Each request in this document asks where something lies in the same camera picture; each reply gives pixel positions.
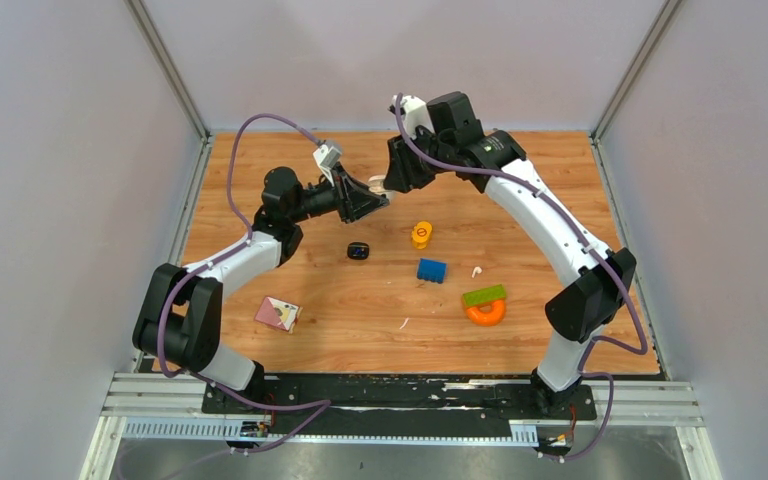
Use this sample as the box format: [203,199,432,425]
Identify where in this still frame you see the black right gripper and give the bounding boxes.
[383,128,454,194]

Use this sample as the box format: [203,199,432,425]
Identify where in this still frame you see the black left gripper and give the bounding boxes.
[291,163,391,225]

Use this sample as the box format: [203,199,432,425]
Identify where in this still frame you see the white earbud charging case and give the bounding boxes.
[367,175,395,201]

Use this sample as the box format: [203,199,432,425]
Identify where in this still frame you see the glossy black earbud charging case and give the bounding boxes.
[346,242,371,261]

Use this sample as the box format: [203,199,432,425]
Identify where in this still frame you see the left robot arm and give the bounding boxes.
[132,165,389,413]

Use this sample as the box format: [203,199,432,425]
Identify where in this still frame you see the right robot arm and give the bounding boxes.
[383,91,637,418]

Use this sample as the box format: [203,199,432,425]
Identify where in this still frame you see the yellow toy sign block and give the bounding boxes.
[410,221,433,250]

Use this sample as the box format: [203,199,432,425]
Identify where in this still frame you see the blue toy building block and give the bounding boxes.
[416,258,447,284]

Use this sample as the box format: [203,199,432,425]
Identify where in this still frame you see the green toy building plate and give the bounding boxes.
[461,284,507,309]

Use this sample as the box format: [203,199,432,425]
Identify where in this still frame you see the pink patterned card box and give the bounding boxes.
[254,296,302,333]

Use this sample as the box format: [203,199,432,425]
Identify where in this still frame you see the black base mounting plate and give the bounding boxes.
[201,372,599,440]

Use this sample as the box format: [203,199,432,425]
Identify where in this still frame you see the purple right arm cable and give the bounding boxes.
[391,92,650,463]

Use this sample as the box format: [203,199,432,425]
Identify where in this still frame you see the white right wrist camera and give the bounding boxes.
[392,95,435,139]

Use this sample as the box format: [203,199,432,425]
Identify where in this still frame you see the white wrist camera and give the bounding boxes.
[313,140,343,186]
[392,95,435,139]

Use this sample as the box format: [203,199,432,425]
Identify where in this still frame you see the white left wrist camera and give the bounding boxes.
[313,140,343,186]

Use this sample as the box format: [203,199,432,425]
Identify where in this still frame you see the orange toy ring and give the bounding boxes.
[465,299,509,328]

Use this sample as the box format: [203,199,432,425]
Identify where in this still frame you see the white slotted cable duct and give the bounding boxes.
[122,418,540,448]

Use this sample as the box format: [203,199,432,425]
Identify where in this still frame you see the aluminium frame rail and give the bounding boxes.
[102,373,704,427]

